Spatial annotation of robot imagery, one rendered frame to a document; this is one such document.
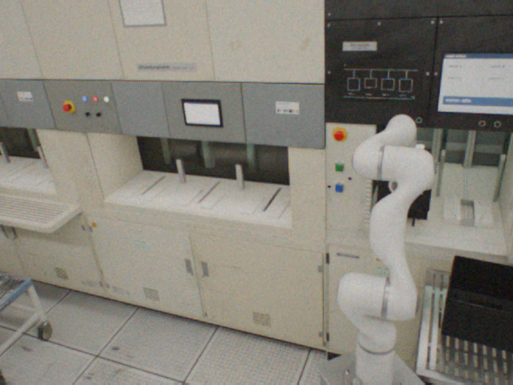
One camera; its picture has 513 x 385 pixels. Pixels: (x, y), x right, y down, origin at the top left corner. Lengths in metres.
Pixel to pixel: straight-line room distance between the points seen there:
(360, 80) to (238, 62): 0.51
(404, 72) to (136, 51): 1.17
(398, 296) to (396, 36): 0.93
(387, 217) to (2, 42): 2.18
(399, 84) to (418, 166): 0.59
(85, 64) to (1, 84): 0.63
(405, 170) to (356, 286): 0.36
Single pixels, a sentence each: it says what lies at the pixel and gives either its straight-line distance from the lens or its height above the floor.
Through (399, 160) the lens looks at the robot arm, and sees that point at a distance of 1.28.
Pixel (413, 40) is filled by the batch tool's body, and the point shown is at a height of 1.73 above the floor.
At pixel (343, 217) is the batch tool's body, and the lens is 2.09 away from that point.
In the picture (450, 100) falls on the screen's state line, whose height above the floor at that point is 1.51.
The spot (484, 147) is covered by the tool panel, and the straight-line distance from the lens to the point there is 2.84.
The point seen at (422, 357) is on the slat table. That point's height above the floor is 0.76.
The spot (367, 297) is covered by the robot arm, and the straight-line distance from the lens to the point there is 1.34.
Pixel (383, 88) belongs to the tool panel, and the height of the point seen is 1.55.
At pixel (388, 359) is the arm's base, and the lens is 1.51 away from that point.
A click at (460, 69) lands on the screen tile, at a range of 1.79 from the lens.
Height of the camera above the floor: 2.03
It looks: 28 degrees down
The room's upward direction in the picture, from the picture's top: 5 degrees counter-clockwise
